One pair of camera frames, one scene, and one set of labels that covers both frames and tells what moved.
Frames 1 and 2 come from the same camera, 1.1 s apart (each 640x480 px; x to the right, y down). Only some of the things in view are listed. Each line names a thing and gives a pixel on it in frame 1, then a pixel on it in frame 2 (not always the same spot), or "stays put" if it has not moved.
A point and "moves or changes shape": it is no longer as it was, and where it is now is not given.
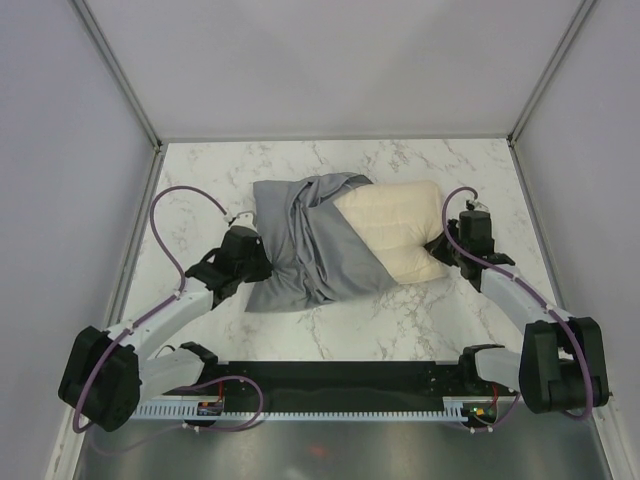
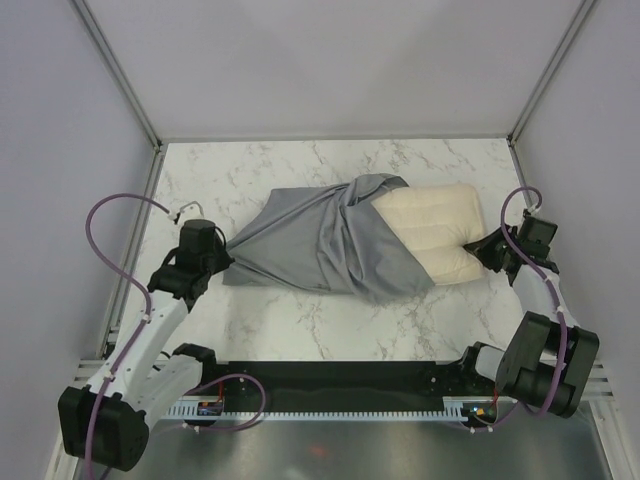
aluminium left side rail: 118,297 stays put
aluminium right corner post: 542,84 stays put
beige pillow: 398,220 moves or changes shape
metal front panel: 534,444 stays put
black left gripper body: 255,269 to 217,260
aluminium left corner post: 118,69 stays put
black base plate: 330,387 stays put
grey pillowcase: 316,257 moves or changes shape
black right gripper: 437,249 to 482,249
